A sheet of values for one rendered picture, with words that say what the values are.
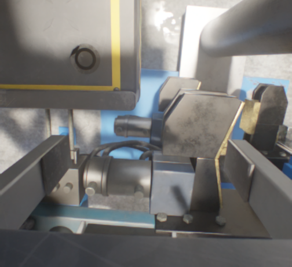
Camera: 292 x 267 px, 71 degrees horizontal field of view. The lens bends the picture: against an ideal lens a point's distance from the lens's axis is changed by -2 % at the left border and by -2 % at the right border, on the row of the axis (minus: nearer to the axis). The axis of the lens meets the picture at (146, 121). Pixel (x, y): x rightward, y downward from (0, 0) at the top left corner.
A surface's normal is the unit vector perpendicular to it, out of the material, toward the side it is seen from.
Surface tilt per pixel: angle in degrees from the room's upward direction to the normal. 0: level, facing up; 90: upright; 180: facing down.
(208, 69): 0
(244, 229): 90
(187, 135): 0
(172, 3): 0
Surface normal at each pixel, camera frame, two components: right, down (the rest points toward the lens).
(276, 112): -0.03, 0.28
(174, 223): 0.07, -0.96
